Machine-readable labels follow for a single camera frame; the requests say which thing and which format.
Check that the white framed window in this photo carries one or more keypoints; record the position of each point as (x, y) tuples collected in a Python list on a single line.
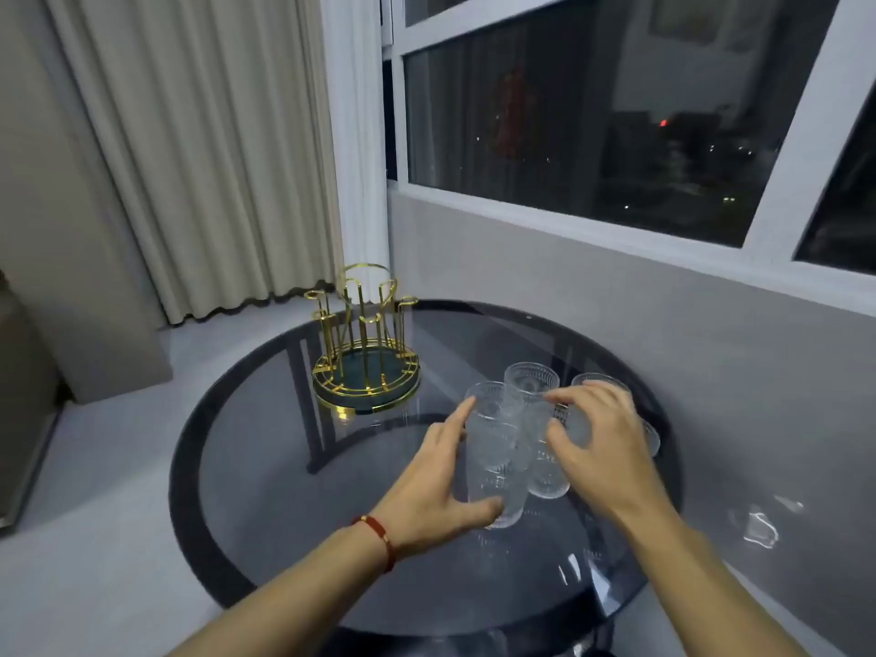
[(616, 109)]

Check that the person's left thumb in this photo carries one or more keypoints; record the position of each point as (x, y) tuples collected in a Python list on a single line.
[(479, 515)]

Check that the person's left forearm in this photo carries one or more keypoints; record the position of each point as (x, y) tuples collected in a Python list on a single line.
[(287, 598)]

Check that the person's right hand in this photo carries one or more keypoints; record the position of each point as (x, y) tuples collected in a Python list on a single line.
[(616, 458)]

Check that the white sheer curtain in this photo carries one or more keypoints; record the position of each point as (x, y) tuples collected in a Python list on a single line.
[(356, 129)]

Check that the round dark glass table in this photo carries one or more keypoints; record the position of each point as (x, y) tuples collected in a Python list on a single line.
[(274, 485)]

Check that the beige pleated curtain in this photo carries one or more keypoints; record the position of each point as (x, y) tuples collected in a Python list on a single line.
[(205, 143)]

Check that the clear embossed drinking glass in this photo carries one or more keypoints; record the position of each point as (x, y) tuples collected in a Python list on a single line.
[(578, 424), (530, 386), (652, 439), (498, 472)]

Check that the person's left hand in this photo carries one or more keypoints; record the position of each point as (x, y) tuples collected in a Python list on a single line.
[(421, 496)]

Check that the person's right forearm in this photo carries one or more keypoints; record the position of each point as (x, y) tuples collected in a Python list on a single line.
[(705, 581)]

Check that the person's right thumb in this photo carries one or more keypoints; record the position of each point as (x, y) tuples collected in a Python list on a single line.
[(564, 452)]

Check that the brown cabinet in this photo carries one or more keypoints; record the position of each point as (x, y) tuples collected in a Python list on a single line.
[(24, 417)]

